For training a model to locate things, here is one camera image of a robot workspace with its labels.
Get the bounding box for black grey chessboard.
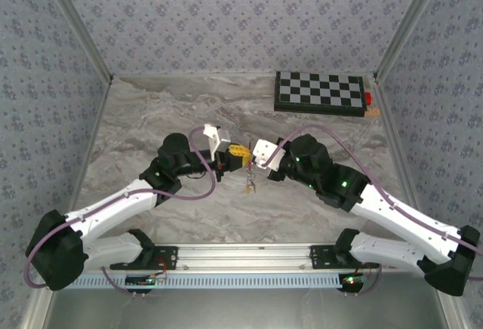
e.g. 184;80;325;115
273;71;368;118

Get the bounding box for small circuit board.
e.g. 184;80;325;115
339;272;369;292
125;274;168;287

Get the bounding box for grey metal panel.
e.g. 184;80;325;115
41;287;454;329

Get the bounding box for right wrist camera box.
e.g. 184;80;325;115
251;139;287;171

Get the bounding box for aluminium table side rail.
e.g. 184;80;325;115
373;75;426;217
69;78;116;209

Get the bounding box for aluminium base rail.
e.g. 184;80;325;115
85;243;420;272

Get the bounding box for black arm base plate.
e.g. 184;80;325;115
109;245;179;271
309;244;380;269

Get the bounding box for pale blue slotted cable duct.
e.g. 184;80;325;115
69;272;346;289

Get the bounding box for aluminium frame post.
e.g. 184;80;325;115
37;0;115;83
374;0;452;83

